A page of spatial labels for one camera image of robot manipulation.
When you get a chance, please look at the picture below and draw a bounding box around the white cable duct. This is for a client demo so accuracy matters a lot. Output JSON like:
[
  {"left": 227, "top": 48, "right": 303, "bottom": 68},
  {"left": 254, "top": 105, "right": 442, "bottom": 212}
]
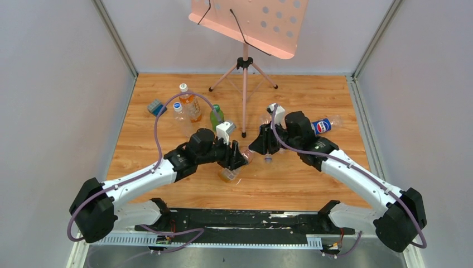
[{"left": 90, "top": 233, "right": 323, "bottom": 249}]

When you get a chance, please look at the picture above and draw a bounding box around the orange tea bottle standing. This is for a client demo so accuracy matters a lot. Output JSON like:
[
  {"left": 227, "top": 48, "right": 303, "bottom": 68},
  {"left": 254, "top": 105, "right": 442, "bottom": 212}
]
[{"left": 179, "top": 83, "right": 202, "bottom": 122}]

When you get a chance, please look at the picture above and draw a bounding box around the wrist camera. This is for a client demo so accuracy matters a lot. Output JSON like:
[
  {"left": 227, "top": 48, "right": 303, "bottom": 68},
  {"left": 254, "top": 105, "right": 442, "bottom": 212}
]
[
  {"left": 216, "top": 121, "right": 236, "bottom": 145},
  {"left": 266, "top": 103, "right": 286, "bottom": 125}
]

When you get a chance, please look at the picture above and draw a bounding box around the blue grey block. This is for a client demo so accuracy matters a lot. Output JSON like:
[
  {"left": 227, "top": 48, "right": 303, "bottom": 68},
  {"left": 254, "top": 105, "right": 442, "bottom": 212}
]
[{"left": 147, "top": 99, "right": 167, "bottom": 117}]

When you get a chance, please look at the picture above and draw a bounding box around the green plastic bottle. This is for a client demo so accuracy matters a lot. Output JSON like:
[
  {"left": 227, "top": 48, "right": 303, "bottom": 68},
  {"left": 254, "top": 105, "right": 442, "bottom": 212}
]
[{"left": 209, "top": 104, "right": 225, "bottom": 131}]

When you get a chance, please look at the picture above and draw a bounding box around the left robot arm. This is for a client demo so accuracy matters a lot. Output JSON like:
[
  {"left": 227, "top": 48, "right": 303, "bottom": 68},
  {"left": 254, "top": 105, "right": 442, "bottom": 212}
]
[{"left": 67, "top": 128, "right": 248, "bottom": 243}]

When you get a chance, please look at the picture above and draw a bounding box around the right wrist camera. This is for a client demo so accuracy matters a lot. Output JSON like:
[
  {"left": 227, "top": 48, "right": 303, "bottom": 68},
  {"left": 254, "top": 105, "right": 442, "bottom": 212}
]
[{"left": 266, "top": 103, "right": 286, "bottom": 125}]

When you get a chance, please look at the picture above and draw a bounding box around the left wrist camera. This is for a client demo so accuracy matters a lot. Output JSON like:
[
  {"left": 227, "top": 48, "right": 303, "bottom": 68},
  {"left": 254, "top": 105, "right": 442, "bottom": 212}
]
[{"left": 216, "top": 121, "right": 236, "bottom": 145}]

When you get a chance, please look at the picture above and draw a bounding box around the orange tea bottle crushed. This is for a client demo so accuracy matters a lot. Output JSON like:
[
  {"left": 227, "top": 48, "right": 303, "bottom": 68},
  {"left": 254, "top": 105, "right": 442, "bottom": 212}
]
[{"left": 218, "top": 146, "right": 255, "bottom": 184}]

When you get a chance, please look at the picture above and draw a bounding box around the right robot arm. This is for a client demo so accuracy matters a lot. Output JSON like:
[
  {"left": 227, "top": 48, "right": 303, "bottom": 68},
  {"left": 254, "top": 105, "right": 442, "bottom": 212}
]
[{"left": 249, "top": 105, "right": 427, "bottom": 252}]

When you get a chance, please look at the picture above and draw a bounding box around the clear bottle blue cap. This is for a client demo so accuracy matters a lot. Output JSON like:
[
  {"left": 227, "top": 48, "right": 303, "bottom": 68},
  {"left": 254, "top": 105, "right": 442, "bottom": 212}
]
[{"left": 172, "top": 102, "right": 194, "bottom": 137}]

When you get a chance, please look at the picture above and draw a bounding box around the pink music stand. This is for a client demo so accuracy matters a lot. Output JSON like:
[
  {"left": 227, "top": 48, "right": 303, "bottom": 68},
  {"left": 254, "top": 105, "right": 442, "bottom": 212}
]
[{"left": 189, "top": 0, "right": 309, "bottom": 137}]

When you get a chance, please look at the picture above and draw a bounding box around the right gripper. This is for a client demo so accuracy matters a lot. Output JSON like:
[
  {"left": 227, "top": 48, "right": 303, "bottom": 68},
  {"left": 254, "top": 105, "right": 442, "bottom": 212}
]
[{"left": 249, "top": 122, "right": 300, "bottom": 156}]

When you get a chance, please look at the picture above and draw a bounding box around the pepsi bottle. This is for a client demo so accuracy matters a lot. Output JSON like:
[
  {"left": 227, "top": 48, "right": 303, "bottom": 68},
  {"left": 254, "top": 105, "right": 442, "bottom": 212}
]
[
  {"left": 260, "top": 113, "right": 273, "bottom": 164},
  {"left": 311, "top": 115, "right": 343, "bottom": 135}
]

